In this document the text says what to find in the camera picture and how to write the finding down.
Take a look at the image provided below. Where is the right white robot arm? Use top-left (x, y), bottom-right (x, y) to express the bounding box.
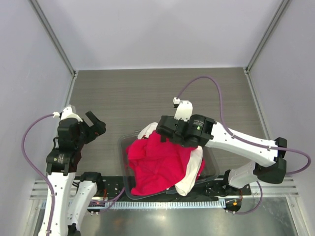
top-left (156, 115), bottom-right (287, 195)

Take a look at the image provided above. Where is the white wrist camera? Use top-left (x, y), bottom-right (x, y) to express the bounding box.
top-left (52, 105), bottom-right (83, 122)
top-left (173, 97), bottom-right (193, 122)

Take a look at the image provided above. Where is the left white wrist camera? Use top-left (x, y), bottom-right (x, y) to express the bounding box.
top-left (52, 105), bottom-right (83, 122)

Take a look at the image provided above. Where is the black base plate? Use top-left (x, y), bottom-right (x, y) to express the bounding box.
top-left (75, 175), bottom-right (252, 205)

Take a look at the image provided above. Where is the aluminium front rail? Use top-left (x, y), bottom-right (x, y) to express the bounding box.
top-left (30, 177), bottom-right (299, 200)

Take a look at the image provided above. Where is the pink t shirt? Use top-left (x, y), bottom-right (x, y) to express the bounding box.
top-left (126, 131), bottom-right (196, 186)

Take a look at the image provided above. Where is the aluminium frame post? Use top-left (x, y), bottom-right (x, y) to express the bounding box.
top-left (29, 0), bottom-right (76, 77)
top-left (244, 0), bottom-right (291, 74)

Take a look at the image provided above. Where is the white slotted cable duct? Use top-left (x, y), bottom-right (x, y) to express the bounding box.
top-left (111, 199), bottom-right (226, 209)

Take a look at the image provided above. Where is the white t shirt red print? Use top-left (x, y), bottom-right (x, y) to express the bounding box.
top-left (137, 122), bottom-right (204, 196)

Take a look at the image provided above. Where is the right aluminium frame post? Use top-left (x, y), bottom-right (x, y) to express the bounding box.
top-left (244, 0), bottom-right (291, 74)

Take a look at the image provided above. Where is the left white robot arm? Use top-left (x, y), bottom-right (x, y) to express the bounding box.
top-left (38, 107), bottom-right (106, 236)

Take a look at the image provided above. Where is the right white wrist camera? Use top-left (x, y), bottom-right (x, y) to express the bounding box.
top-left (173, 97), bottom-right (193, 122)

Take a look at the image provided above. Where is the clear plastic bin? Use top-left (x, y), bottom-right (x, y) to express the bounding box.
top-left (118, 131), bottom-right (220, 200)

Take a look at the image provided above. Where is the left aluminium frame post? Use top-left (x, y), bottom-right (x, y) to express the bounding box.
top-left (29, 0), bottom-right (76, 77)

